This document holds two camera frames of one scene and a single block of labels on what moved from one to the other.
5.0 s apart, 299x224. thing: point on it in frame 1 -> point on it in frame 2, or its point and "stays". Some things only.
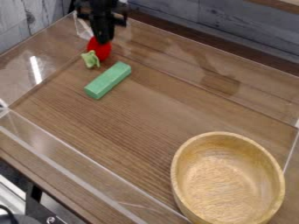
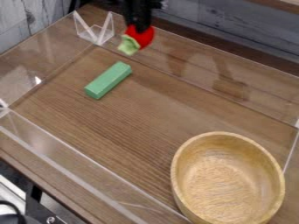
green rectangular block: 98,85 stays
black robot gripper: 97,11 -> 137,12
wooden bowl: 228,178 stays
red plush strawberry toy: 102,49 -> 144,38
